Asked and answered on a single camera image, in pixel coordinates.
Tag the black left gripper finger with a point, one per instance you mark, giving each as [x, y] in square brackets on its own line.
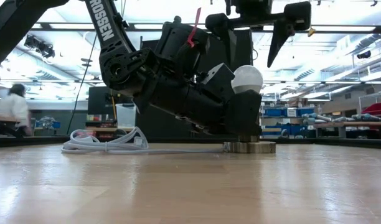
[243, 115]

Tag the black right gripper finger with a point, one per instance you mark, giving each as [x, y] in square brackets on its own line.
[279, 37]
[229, 40]

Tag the metal lamp base with socket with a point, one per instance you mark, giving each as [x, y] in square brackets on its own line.
[249, 147]

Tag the white frosted lightbulb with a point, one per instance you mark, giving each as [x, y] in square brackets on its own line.
[246, 77]

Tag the blue storage bin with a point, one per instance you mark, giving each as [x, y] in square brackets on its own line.
[305, 111]
[274, 112]

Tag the clear plastic bin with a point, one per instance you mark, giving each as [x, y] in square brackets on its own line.
[125, 116]

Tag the yellow upright tool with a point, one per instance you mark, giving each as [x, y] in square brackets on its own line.
[113, 107]

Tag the black ceiling speaker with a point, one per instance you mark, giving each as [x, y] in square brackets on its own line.
[364, 54]

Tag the black monitor screen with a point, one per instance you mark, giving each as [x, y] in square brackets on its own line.
[97, 99]

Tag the background wooden workbench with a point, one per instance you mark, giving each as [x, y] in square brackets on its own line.
[349, 125]

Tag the rack with red bins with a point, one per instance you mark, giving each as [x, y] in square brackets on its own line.
[377, 108]

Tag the black ceiling-mounted device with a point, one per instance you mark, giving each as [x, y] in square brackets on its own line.
[39, 46]

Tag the person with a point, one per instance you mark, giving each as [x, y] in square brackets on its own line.
[13, 105]

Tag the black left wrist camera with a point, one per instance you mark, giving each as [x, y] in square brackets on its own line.
[178, 43]

